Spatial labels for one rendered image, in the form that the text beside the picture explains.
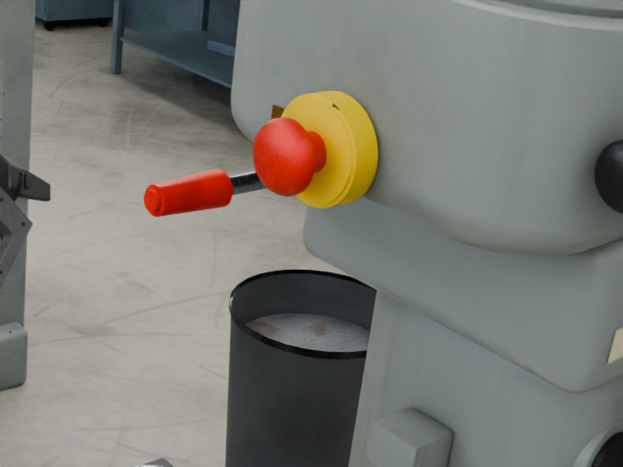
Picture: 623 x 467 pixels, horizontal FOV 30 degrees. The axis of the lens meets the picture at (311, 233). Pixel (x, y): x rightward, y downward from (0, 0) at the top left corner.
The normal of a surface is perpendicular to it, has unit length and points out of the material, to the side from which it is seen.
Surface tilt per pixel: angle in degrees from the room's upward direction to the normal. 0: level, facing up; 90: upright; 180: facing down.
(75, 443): 0
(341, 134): 90
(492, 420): 90
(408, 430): 0
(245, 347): 93
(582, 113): 90
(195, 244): 0
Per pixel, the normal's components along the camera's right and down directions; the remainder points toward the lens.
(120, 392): 0.12, -0.92
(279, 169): -0.67, 0.23
